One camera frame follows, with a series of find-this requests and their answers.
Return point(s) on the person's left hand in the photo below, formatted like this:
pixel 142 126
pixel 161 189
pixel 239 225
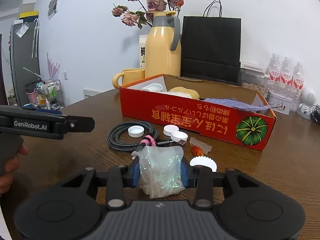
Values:
pixel 10 167

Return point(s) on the white decorated tin box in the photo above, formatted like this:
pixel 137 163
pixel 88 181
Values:
pixel 279 103

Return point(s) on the yellow thermos jug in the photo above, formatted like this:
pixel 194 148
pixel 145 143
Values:
pixel 163 46

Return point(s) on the clear jar of seeds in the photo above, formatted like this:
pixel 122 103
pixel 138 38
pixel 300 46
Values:
pixel 254 80

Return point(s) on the white milk carton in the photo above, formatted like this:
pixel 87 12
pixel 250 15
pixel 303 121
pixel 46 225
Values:
pixel 142 42

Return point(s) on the white flat box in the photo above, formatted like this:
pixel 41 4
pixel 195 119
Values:
pixel 253 67

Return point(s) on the wire storage rack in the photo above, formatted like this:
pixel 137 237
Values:
pixel 45 95

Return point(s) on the black paper shopping bag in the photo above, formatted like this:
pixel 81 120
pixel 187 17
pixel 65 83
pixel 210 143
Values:
pixel 211 46

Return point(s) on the orange snack wrapper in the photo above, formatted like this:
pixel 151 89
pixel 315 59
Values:
pixel 199 148

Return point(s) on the grey refrigerator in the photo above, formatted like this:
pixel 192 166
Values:
pixel 23 47

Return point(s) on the purple knitted cloth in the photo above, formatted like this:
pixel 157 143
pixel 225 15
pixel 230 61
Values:
pixel 237 104

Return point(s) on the yellow ceramic mug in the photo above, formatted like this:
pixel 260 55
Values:
pixel 127 76

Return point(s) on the translucent plastic bottle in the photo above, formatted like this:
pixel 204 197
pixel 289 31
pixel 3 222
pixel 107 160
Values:
pixel 154 87

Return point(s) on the white scalloped round lid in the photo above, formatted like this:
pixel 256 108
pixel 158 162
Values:
pixel 204 161

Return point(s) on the middle water bottle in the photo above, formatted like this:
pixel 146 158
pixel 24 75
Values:
pixel 285 77

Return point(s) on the red cardboard box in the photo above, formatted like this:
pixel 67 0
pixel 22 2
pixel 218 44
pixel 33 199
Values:
pixel 248 129

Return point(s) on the iridescent plastic bag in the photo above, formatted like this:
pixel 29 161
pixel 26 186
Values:
pixel 160 170

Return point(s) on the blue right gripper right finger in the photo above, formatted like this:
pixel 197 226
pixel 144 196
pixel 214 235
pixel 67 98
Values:
pixel 187 173

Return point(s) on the water bottle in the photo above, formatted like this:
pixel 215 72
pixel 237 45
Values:
pixel 274 73
pixel 297 85
pixel 285 77

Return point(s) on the right water bottle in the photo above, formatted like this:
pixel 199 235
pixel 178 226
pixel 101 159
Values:
pixel 297 85

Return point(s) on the left water bottle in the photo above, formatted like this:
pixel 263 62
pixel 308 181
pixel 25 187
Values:
pixel 274 73

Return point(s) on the white bottle cap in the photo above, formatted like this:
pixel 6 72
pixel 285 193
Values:
pixel 168 129
pixel 136 131
pixel 178 136

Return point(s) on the dried pink rose bouquet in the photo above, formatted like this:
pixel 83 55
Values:
pixel 144 15

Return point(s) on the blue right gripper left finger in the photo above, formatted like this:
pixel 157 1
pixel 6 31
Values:
pixel 134 173

